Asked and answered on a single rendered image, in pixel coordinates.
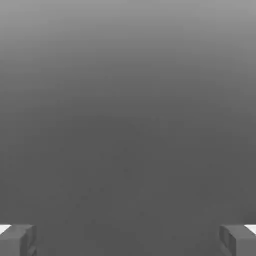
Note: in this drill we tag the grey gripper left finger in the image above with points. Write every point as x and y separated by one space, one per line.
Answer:
16 240

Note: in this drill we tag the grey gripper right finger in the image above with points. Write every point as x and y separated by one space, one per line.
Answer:
240 240

